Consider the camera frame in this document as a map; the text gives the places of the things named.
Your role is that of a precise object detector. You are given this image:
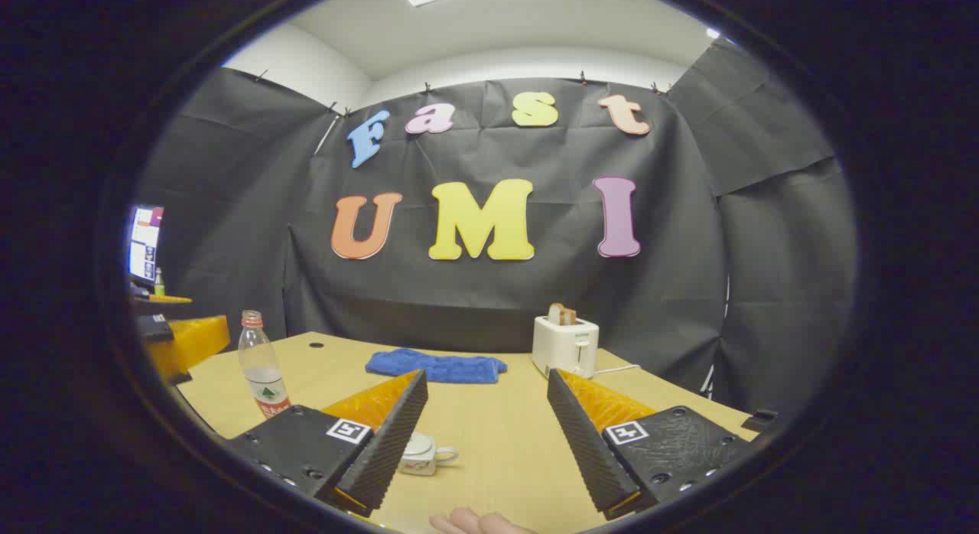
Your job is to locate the blue towel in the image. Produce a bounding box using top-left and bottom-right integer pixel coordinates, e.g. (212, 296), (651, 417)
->
(365, 348), (508, 384)

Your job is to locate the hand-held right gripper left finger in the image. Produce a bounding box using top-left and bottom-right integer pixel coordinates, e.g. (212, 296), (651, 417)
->
(226, 370), (429, 518)

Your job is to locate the computer monitor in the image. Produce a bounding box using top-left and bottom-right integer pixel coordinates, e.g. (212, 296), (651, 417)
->
(128, 205), (164, 286)

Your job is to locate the white toaster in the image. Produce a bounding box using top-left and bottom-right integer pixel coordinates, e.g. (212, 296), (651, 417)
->
(532, 314), (600, 379)

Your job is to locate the clear plastic water bottle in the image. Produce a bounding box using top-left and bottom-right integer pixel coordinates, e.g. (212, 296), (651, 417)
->
(238, 310), (291, 418)

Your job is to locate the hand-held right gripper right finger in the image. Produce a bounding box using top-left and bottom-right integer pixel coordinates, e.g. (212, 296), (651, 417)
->
(546, 369), (755, 521)

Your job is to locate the white floral teacup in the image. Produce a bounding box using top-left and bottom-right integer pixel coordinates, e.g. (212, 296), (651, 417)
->
(398, 441), (460, 476)

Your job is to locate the black backdrop cloth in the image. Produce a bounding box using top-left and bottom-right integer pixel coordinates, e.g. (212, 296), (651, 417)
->
(134, 41), (857, 420)

